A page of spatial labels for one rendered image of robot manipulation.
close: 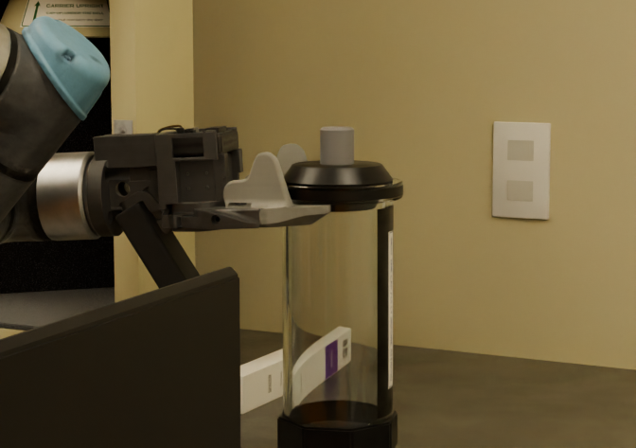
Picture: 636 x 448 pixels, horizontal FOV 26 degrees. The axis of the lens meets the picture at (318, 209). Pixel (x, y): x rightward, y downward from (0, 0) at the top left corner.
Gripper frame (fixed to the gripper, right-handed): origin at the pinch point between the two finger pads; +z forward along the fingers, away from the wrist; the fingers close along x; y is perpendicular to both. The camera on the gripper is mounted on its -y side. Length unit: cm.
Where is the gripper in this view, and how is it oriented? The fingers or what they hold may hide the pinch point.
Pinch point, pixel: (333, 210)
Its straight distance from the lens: 113.8
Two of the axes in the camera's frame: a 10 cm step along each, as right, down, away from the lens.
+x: 1.9, -1.2, 9.7
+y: -0.6, -9.9, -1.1
